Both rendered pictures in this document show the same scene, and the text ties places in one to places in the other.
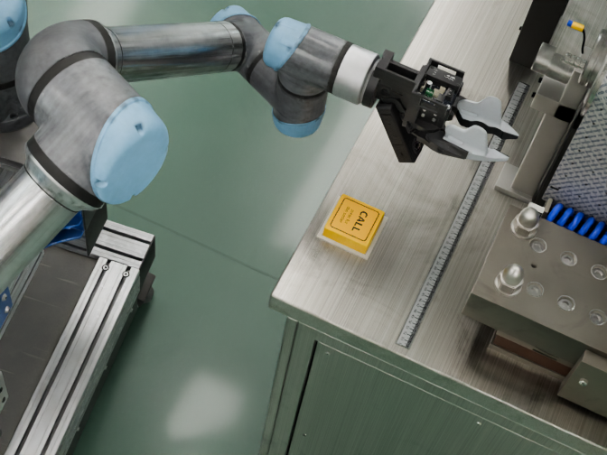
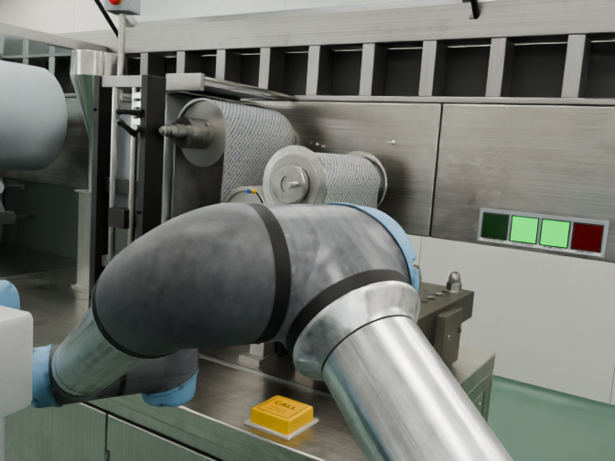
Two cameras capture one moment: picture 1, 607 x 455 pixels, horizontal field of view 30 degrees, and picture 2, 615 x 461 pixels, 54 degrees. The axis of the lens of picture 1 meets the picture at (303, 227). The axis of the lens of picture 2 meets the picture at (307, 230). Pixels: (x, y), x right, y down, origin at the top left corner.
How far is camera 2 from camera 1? 1.41 m
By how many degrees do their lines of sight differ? 75
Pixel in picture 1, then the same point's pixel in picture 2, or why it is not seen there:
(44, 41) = (199, 212)
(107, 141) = (383, 217)
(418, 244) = (305, 399)
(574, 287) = not seen: hidden behind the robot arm
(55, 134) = (353, 250)
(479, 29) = not seen: hidden behind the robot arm
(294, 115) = (193, 360)
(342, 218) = (281, 412)
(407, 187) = (244, 393)
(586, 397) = (448, 354)
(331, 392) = not seen: outside the picture
